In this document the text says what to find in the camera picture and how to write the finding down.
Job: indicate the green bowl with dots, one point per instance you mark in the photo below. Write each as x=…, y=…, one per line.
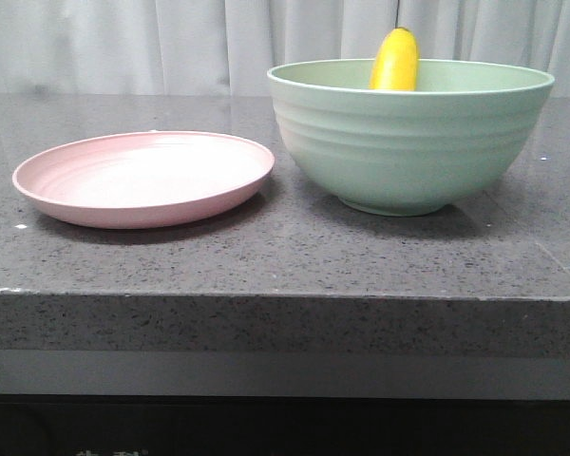
x=406, y=153

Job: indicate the white curtain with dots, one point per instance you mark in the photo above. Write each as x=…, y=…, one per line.
x=226, y=47

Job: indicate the yellow banana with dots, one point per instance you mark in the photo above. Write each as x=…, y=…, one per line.
x=396, y=64

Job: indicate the pink plate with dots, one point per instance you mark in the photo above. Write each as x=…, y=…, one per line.
x=144, y=179

